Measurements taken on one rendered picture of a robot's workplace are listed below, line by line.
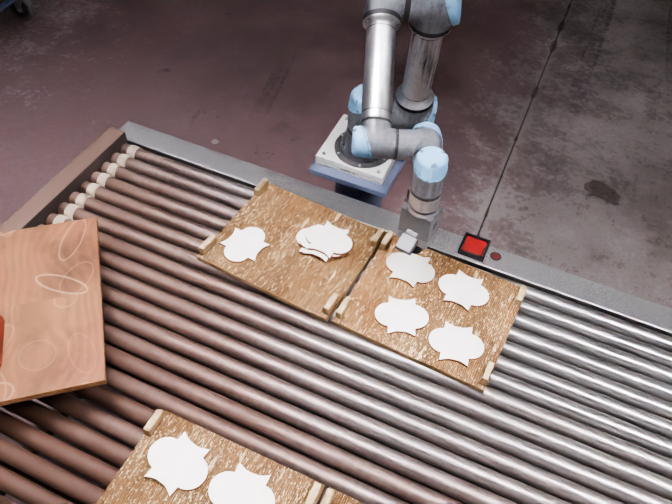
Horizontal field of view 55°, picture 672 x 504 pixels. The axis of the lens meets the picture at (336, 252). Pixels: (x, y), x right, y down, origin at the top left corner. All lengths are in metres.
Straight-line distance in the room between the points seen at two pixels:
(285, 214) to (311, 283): 0.27
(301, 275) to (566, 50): 3.29
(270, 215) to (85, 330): 0.63
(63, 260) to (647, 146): 3.22
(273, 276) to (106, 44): 3.00
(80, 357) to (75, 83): 2.83
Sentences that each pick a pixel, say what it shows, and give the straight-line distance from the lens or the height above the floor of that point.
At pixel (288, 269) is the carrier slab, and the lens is 1.77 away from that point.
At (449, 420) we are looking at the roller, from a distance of 1.59.
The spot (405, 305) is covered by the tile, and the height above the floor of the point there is 0.94.
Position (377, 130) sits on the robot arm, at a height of 1.33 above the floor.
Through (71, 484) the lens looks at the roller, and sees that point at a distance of 1.57.
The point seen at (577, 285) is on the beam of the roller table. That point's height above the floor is 0.92.
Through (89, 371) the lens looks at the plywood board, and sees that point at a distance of 1.54.
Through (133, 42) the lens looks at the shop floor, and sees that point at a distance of 4.51.
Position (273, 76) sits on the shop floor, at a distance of 4.10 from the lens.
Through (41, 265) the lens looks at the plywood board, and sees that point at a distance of 1.76.
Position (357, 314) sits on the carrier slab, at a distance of 1.69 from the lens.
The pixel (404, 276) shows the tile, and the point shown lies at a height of 0.94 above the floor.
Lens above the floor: 2.31
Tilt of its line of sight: 49 degrees down
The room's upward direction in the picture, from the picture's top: 4 degrees clockwise
